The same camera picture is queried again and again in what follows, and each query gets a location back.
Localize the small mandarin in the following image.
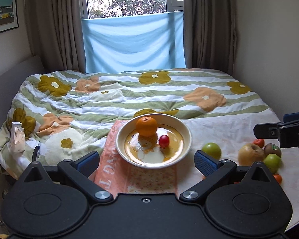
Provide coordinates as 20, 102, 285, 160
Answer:
253, 139, 265, 148
273, 174, 282, 184

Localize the brown kiwi with sticker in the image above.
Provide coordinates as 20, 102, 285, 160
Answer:
264, 143, 282, 158

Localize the green apple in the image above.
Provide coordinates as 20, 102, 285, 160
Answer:
201, 142, 221, 160
263, 154, 281, 174

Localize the large brownish apple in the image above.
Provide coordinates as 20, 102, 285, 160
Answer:
238, 144, 265, 166

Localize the small mandarin front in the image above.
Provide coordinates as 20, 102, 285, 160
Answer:
273, 174, 282, 184

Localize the red cherry tomato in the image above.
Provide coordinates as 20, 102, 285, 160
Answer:
159, 135, 169, 148

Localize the orange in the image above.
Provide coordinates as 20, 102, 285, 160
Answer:
136, 117, 158, 137

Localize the white floral towel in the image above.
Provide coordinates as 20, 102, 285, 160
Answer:
176, 110, 299, 228

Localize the floral striped duvet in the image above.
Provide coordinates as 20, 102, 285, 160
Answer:
0, 69, 274, 178

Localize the small plastic bottle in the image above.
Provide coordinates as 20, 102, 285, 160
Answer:
10, 121, 26, 154

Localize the cream oval duck bowl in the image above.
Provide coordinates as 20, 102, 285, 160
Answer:
115, 113, 192, 169

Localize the grey headboard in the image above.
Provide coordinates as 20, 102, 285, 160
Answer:
0, 56, 45, 128

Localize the right brown curtain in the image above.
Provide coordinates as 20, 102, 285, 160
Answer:
183, 0, 237, 75

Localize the brown curtain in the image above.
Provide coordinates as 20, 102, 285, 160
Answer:
183, 0, 237, 75
25, 0, 86, 72

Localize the light blue window cloth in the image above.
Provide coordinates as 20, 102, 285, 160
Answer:
81, 12, 186, 73

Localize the left brown curtain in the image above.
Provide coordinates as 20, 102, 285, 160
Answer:
25, 0, 86, 72

